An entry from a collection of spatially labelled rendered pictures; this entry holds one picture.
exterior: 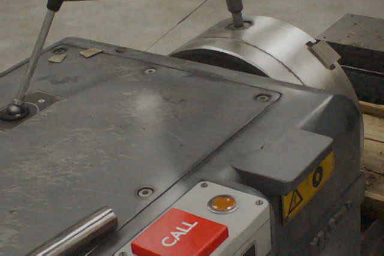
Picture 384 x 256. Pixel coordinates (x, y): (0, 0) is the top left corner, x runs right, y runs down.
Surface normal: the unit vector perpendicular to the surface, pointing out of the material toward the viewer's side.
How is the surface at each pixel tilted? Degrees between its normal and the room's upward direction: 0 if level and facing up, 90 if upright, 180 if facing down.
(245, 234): 90
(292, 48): 27
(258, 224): 90
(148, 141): 0
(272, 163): 0
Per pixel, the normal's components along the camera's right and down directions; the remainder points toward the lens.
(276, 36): 0.15, -0.77
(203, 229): -0.10, -0.87
